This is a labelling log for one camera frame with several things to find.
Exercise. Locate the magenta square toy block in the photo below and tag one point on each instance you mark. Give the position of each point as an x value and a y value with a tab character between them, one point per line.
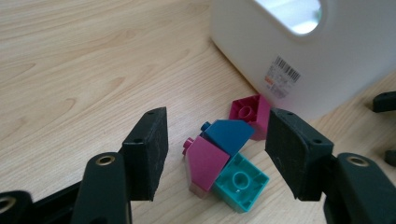
249	109

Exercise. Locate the blue sloped toy block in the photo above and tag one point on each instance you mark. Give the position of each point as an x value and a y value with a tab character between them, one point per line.
229	135

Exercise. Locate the white plastic bin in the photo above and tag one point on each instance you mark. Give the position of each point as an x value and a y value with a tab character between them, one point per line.
342	62

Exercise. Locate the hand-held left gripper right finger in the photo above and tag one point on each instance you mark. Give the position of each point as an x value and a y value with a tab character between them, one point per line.
295	155

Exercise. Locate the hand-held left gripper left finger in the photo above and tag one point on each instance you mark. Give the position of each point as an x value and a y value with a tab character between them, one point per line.
146	155

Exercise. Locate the turquoise square toy block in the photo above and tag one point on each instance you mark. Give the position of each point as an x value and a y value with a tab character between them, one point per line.
246	186

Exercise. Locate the pink sloped toy block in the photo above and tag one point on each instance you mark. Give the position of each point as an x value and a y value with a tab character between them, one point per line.
205	161

